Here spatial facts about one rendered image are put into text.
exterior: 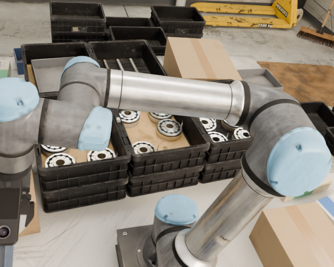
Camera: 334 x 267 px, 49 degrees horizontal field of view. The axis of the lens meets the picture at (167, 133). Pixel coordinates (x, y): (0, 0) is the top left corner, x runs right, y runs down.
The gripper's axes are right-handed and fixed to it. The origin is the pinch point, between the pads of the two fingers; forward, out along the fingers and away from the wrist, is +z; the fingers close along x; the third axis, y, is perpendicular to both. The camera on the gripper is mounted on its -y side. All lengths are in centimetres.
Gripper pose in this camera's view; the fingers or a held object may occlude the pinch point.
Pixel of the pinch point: (8, 236)
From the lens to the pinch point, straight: 84.2
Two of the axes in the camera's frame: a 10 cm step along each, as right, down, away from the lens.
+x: -9.4, -0.6, -3.4
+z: -2.7, 7.5, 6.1
